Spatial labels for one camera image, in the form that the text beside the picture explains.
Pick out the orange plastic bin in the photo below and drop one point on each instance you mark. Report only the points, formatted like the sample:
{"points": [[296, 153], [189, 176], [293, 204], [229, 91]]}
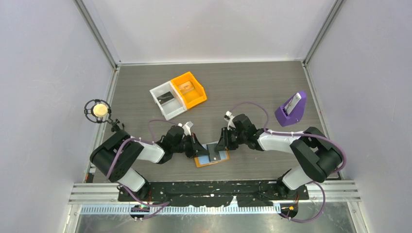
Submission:
{"points": [[194, 97]]}

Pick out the black credit card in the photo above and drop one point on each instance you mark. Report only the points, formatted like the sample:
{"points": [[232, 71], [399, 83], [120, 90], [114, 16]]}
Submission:
{"points": [[214, 155]]}

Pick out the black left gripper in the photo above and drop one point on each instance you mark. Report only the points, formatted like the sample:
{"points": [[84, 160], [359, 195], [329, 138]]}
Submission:
{"points": [[196, 148]]}

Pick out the black microphone tripod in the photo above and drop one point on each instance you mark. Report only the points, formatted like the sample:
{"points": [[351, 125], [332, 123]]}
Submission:
{"points": [[116, 125]]}

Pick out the black card stack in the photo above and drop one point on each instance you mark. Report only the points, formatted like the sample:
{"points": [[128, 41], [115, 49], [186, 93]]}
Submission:
{"points": [[166, 97]]}

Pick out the orange card holder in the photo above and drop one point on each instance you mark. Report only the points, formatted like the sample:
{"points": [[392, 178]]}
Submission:
{"points": [[202, 161]]}

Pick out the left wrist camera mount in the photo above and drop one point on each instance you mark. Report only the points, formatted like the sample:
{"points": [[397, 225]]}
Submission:
{"points": [[186, 127]]}

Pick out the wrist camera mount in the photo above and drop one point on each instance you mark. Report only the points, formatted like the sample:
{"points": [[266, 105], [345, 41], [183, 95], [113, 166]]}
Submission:
{"points": [[186, 127], [229, 119]]}

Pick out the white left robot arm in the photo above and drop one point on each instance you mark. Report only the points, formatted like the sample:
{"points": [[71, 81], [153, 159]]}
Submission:
{"points": [[115, 156]]}

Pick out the microphone with shock mount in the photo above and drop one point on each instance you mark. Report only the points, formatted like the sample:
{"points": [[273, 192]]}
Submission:
{"points": [[97, 111]]}

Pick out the aluminium front rail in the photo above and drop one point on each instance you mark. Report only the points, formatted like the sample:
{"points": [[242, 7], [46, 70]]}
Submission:
{"points": [[123, 209]]}

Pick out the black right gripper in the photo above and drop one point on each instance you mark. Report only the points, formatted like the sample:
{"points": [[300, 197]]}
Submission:
{"points": [[225, 143]]}

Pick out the tan card stack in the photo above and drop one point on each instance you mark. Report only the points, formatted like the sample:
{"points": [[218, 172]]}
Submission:
{"points": [[186, 87]]}

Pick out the purple metronome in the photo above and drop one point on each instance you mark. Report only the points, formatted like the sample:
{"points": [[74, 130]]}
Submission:
{"points": [[292, 111]]}

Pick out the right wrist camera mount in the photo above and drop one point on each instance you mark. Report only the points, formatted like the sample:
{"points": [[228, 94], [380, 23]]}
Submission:
{"points": [[229, 119]]}

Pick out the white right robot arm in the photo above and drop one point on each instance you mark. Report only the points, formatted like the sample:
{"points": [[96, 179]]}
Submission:
{"points": [[316, 155]]}

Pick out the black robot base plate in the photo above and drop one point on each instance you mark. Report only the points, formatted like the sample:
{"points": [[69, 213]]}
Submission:
{"points": [[247, 193]]}

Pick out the white plastic bin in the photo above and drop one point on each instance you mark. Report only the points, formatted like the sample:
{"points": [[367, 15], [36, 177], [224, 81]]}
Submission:
{"points": [[172, 108]]}

